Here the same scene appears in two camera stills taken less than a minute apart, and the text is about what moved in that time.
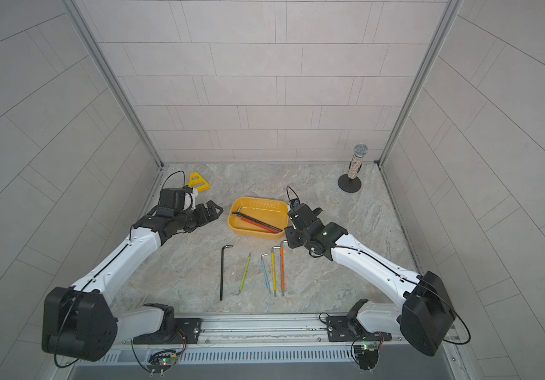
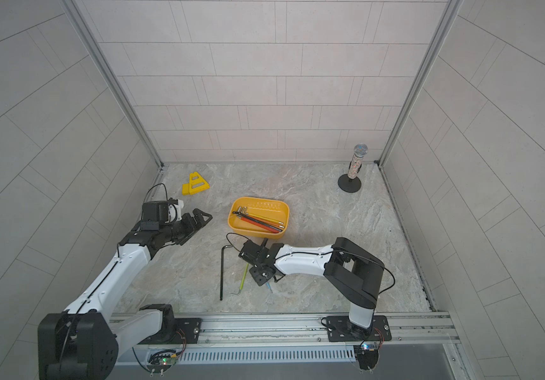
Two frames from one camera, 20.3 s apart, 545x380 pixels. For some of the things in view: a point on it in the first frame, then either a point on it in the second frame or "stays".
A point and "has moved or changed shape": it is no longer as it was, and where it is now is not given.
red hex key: (257, 225) stays
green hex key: (244, 275) stays
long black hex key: (257, 221) stays
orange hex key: (283, 267) has moved or changed shape
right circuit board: (367, 355) stays
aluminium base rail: (266, 329) stays
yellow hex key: (273, 269) has moved or changed shape
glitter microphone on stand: (350, 183) stays
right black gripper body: (295, 237) -> (258, 274)
